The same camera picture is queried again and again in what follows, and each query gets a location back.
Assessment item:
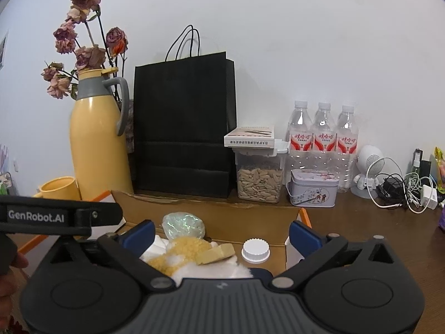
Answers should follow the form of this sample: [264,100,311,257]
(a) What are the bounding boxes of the tangle of cables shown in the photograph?
[370,156,435,214]

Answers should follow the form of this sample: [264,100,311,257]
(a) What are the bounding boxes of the white printed tin box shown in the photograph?
[286,169,339,208]

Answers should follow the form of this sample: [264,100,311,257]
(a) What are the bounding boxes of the clear seed container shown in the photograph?
[232,139,289,204]

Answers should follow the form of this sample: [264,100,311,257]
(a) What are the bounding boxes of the black paper bag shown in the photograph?
[133,25,238,199]

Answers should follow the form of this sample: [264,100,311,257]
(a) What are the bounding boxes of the person's left hand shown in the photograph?
[0,250,31,321]

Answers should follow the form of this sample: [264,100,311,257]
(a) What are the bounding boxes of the small black box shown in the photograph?
[419,160,432,185]

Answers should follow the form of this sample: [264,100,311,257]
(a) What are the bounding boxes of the wall poster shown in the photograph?
[0,30,9,70]

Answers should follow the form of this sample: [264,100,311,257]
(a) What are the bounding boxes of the white robot-shaped speaker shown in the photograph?
[351,145,386,200]

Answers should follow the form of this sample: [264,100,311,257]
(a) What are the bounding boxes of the white book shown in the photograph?
[224,125,276,150]

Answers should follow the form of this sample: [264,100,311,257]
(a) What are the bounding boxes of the white charger adapter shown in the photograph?
[421,185,439,210]

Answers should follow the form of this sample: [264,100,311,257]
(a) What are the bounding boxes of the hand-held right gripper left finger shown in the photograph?
[49,220,176,291]

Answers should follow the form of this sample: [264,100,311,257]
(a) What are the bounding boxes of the orange cardboard box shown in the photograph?
[17,190,312,279]

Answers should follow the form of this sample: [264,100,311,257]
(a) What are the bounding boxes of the yellow thermos jug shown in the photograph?
[70,67,134,200]

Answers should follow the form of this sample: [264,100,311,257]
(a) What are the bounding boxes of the yellow mug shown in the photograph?
[33,177,82,200]

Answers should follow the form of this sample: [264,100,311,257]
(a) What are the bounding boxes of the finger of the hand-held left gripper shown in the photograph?
[77,202,124,229]

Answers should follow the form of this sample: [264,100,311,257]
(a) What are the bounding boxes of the white ribbed jar lid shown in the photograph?
[241,238,271,263]

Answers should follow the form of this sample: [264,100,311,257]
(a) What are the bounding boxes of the dried pink flowers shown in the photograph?
[42,0,128,100]

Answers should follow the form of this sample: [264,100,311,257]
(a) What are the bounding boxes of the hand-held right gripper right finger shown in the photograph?
[272,220,396,290]

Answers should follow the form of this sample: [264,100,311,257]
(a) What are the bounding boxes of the yellow packet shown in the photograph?
[434,146,445,193]

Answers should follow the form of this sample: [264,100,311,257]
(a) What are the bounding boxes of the iridescent plastic bag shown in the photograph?
[162,213,206,247]

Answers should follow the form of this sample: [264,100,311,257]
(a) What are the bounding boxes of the yellow and white plush toy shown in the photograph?
[148,238,254,281]

